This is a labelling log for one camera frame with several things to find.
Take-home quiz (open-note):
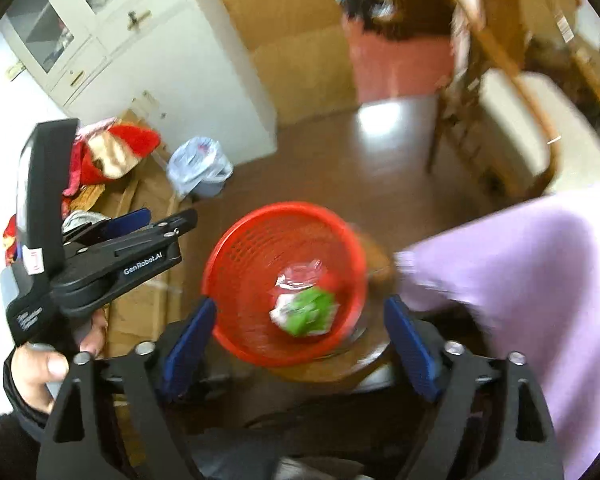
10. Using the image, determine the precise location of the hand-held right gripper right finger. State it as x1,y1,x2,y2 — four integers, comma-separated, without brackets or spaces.
382,295,566,480

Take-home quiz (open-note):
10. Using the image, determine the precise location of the red and gold fabric bag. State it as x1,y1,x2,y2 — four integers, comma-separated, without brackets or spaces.
62,117,162,196

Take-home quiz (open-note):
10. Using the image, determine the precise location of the person's left forearm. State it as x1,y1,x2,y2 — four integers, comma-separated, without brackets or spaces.
0,347,56,480

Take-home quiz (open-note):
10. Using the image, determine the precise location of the wooden chair with white cushion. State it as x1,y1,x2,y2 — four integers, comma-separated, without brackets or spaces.
427,0,600,201

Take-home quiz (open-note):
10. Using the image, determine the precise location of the clear plastic wrapper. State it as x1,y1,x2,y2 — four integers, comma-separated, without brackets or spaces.
275,259,333,293

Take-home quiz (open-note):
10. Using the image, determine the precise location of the person's left hand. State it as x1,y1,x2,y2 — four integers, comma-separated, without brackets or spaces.
11,309,108,415

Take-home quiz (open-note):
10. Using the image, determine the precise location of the flattened cardboard box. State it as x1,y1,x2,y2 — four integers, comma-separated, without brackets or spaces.
62,157,191,361

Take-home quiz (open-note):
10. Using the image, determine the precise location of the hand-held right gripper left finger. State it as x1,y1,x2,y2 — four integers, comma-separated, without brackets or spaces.
35,297,218,480

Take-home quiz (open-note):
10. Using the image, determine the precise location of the large brown board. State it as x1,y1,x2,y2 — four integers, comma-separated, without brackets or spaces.
205,0,358,126

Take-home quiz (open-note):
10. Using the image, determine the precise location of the white cabinet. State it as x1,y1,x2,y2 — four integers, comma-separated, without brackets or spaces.
2,0,280,166

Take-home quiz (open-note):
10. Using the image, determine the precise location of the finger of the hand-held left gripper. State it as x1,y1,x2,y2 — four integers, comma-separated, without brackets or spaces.
62,208,152,246
80,208,199,256

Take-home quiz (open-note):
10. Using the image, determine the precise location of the purple printed tablecloth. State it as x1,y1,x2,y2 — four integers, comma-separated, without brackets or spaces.
395,175,600,480

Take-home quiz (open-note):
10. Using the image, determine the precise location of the green crumpled wrapper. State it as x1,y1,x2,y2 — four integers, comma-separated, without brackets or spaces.
270,285,338,337

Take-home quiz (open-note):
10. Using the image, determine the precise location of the red plastic mesh basket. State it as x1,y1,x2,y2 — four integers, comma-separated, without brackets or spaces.
201,202,368,367

